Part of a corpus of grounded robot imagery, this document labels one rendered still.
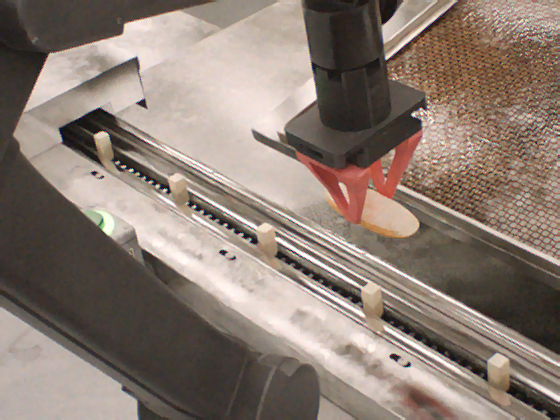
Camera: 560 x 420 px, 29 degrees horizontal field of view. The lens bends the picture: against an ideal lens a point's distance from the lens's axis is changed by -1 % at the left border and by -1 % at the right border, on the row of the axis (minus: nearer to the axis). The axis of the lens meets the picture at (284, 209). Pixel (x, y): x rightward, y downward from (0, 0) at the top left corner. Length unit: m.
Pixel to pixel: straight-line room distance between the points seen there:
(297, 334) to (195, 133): 0.43
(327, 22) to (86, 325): 0.34
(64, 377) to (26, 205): 0.54
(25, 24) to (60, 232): 0.12
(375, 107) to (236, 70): 0.60
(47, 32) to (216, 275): 0.60
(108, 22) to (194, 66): 0.98
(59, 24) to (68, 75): 0.83
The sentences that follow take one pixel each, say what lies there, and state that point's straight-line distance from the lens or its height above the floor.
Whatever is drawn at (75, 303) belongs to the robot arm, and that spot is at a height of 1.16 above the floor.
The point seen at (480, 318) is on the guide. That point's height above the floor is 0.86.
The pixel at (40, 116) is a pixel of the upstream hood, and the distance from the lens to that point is 1.24.
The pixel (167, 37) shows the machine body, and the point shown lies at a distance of 1.55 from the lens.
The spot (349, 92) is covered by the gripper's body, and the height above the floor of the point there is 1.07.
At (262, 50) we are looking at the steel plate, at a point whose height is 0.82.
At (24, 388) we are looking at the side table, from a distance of 1.02.
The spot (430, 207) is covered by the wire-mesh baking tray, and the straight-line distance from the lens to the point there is 1.00.
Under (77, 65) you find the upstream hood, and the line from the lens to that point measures 1.30.
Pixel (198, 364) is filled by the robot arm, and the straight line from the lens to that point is 0.65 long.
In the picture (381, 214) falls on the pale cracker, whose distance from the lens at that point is 0.91.
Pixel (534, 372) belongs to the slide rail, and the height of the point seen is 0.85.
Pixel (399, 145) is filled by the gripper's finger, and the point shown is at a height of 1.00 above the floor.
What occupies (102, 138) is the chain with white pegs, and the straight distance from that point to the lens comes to 1.24.
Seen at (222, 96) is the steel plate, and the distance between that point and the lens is 1.37.
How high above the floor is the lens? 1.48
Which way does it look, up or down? 35 degrees down
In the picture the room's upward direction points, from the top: 9 degrees counter-clockwise
